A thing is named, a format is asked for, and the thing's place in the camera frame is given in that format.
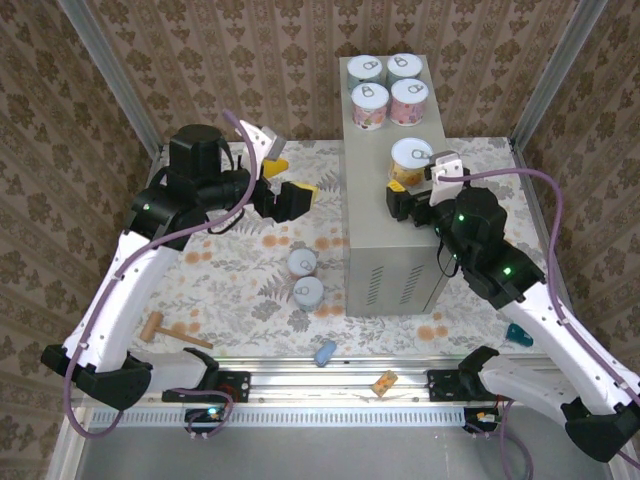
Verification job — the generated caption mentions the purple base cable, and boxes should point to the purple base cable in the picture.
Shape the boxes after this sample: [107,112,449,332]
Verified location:
[469,397,535,480]
[185,392,235,442]

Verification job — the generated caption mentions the floral table cover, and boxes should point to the floral table cover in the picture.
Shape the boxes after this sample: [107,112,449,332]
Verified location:
[124,139,566,359]

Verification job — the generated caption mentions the slotted white cable duct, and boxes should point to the slotted white cable duct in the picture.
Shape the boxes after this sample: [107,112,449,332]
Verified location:
[89,403,501,429]

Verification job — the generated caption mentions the brown food can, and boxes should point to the brown food can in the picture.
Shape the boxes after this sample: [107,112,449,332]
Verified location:
[287,248,319,279]

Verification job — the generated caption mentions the light blue food can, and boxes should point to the light blue food can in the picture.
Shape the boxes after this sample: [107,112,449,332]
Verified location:
[346,53,385,90]
[385,52,424,84]

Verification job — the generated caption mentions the small teal object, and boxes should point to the small teal object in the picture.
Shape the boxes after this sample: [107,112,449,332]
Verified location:
[503,322,535,349]

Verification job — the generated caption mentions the pink colourful food can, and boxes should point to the pink colourful food can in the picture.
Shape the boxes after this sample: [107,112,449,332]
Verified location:
[350,82,391,132]

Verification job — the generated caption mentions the teal coconut label can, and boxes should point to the teal coconut label can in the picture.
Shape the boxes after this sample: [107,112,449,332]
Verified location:
[291,276,325,314]

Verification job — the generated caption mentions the orange food can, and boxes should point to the orange food can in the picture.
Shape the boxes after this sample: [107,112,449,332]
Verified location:
[389,137,435,187]

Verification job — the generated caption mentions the aluminium frame post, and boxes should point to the aluminium frame post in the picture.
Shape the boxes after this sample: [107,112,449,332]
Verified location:
[509,0,612,151]
[55,0,166,156]

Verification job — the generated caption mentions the aluminium mounting rail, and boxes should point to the aluminium mounting rail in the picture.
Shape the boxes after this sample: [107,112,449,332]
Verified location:
[122,355,571,405]

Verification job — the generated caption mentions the wooden mallet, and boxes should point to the wooden mallet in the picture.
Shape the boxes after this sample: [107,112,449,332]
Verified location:
[138,311,215,350]

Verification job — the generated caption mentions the small blue object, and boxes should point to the small blue object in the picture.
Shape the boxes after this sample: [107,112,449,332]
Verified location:
[312,338,337,368]

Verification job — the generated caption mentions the pink lilac food can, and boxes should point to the pink lilac food can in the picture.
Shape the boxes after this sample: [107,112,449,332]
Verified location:
[389,78,429,127]

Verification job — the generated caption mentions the small circuit board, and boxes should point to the small circuit board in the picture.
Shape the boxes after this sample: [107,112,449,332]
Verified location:
[185,407,226,434]
[462,405,501,434]

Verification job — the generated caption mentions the thin black cable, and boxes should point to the thin black cable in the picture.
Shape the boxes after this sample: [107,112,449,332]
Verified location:
[434,239,460,280]
[206,209,247,236]

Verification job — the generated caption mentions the grey metal box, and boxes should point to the grey metal box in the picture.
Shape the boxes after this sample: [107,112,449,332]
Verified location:
[338,54,454,317]

